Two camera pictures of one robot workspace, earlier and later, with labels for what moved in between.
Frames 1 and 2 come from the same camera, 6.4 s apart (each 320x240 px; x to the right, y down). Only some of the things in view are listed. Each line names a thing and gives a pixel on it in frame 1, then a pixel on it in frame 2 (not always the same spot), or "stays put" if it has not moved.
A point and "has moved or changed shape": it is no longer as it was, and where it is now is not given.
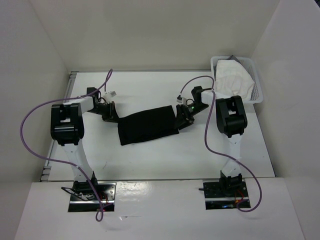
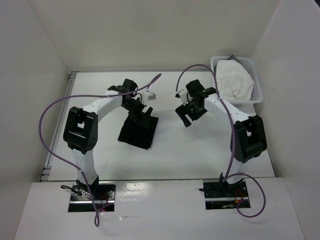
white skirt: (232, 79) stays put
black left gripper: (112, 115) -> (144, 118)
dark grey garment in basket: (232, 57) stays put
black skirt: (151, 124) has moved or changed shape
